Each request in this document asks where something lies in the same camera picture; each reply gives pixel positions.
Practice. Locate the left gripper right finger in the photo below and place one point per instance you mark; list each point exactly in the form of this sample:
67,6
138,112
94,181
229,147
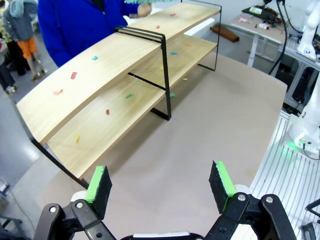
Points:
222,190

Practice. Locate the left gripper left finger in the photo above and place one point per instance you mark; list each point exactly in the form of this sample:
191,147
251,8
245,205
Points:
97,190

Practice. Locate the teal microfibre duster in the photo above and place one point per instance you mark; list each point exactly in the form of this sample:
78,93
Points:
135,1

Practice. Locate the aluminium slotted robot base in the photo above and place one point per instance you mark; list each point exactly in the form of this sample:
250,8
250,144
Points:
280,187

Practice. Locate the person's left forearm blue sleeve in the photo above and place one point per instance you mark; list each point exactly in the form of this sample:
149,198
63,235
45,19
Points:
128,8

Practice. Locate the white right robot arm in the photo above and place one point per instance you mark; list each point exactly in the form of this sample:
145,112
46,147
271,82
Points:
311,25

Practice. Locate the person's left hand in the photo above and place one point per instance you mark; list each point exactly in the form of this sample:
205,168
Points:
144,9

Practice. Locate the green paper scrap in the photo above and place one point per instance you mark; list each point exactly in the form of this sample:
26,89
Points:
172,95
129,95

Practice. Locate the cyan paper scrap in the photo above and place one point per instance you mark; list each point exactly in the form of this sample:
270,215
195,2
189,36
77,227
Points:
95,58

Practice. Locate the teal paper scrap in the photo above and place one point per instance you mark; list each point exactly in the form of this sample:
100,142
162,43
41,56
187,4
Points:
174,53

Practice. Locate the person in floral clothes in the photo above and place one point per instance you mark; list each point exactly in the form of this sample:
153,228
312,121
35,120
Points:
5,62

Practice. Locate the brown rolled mat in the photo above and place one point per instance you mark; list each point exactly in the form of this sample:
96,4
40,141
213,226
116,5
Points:
225,32

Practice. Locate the cluttered beige work table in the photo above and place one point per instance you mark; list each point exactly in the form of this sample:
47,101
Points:
260,33

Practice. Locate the person torso blue jacket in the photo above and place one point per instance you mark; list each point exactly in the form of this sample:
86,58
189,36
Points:
75,25

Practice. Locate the small white box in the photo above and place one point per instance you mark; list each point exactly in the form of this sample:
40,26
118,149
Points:
264,25

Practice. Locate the small pink item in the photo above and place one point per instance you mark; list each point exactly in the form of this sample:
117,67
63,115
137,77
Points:
245,19

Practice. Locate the green circuit board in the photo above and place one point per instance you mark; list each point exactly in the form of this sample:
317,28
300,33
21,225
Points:
252,10

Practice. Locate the person grey hoodie orange shorts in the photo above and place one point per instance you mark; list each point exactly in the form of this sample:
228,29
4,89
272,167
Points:
20,25

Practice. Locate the pink paper scrap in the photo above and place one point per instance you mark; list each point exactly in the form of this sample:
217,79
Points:
173,14

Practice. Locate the wooden two-tier shelf black frame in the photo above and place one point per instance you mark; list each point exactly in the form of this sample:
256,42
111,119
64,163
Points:
100,70

